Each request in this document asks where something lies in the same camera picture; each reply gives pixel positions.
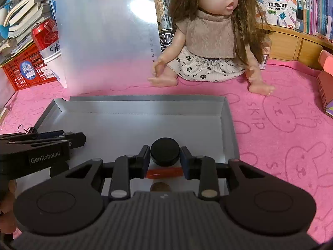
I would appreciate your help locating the person's left hand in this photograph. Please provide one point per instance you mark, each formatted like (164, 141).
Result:
(8, 220)

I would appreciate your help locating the pocket label printer box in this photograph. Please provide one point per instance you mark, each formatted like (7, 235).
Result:
(278, 12)

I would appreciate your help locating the brown-haired baby doll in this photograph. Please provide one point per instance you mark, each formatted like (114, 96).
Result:
(214, 41)

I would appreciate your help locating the stack of books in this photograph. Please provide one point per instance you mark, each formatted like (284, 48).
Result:
(18, 18)

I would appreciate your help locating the wooden drawer box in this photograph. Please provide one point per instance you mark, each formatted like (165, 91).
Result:
(290, 45)

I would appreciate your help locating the translucent plastic clipboard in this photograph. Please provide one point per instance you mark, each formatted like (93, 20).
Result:
(107, 45)

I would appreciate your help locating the red plastic crate left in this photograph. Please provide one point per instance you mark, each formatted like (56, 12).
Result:
(27, 69)

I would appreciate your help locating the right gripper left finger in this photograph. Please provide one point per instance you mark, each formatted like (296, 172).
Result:
(126, 168)

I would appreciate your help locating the pink blanket with bunnies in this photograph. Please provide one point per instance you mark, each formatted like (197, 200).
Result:
(266, 195)

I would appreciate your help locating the red soda can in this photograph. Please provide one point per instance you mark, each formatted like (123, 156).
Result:
(45, 36)

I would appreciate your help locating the grey cardboard box tray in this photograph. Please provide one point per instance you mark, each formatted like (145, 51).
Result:
(121, 125)

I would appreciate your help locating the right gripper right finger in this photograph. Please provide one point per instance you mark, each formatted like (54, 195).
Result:
(202, 168)

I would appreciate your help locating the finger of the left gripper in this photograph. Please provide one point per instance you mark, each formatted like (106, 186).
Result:
(32, 135)
(66, 141)

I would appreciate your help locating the row of upright books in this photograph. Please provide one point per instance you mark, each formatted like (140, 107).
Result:
(314, 17)

